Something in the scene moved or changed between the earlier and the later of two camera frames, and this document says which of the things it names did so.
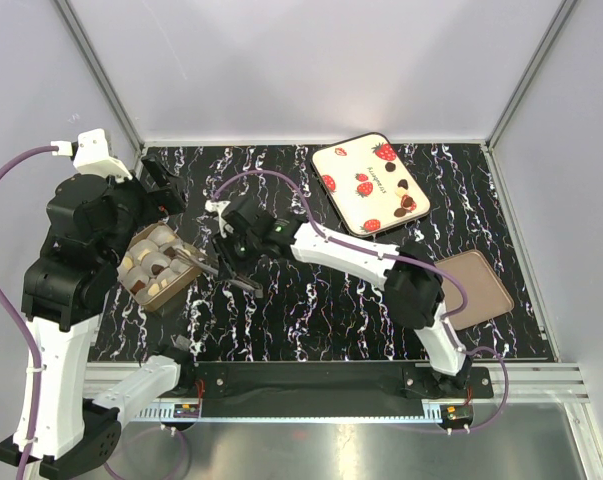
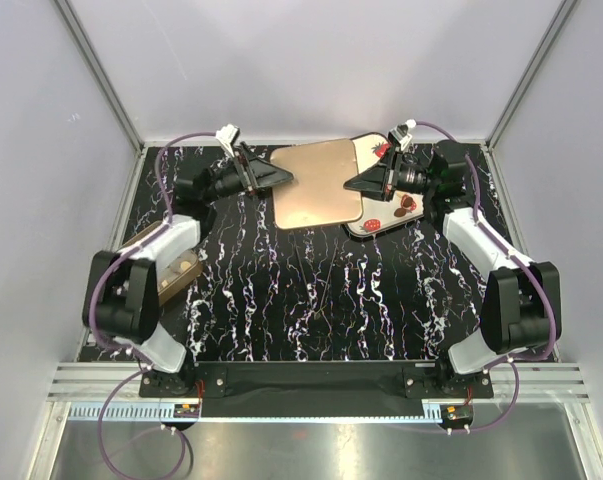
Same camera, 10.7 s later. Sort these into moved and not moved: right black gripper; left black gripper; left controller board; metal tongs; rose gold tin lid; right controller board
Moved: right black gripper; rose gold tin lid; metal tongs; left black gripper
Not moved: right controller board; left controller board
